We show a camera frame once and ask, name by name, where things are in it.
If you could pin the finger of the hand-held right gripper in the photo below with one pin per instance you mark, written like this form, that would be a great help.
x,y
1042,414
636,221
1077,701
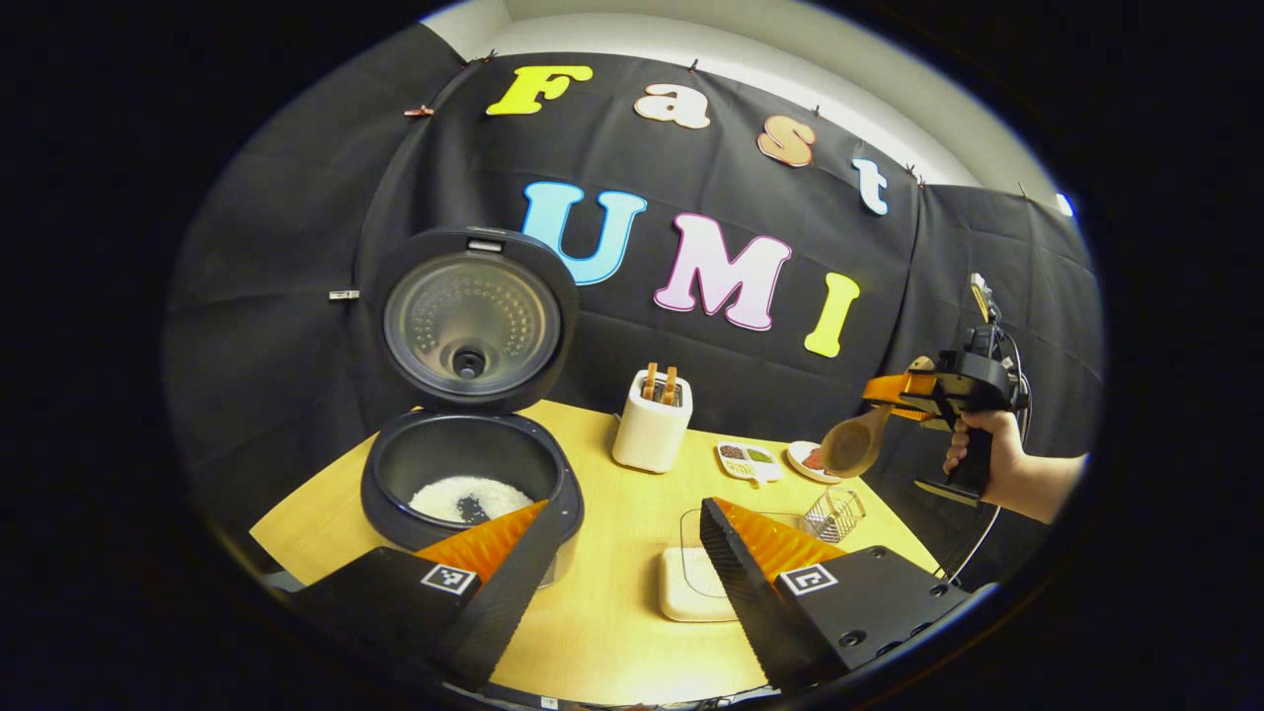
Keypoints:
x,y
918,411
887,388

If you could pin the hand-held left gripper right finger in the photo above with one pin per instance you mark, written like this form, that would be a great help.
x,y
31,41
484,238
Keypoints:
x,y
750,602

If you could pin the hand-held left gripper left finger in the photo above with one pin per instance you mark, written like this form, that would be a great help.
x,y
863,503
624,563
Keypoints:
x,y
494,602

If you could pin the wooden spoon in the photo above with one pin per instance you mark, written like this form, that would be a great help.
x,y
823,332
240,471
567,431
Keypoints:
x,y
851,444

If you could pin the black rice cooker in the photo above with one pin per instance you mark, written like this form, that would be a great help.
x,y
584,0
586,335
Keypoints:
x,y
474,326

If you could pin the red meat slice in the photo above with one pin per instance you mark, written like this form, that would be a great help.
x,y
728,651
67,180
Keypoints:
x,y
812,459

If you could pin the small white plate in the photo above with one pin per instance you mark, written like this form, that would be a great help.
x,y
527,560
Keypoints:
x,y
798,464

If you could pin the white divided dish of beans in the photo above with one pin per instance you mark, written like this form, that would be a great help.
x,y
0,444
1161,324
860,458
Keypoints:
x,y
746,459

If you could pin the white toaster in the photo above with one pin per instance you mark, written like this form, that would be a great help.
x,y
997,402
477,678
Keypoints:
x,y
650,439

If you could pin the bread slice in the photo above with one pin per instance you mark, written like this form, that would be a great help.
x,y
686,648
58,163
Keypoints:
x,y
651,380
671,383

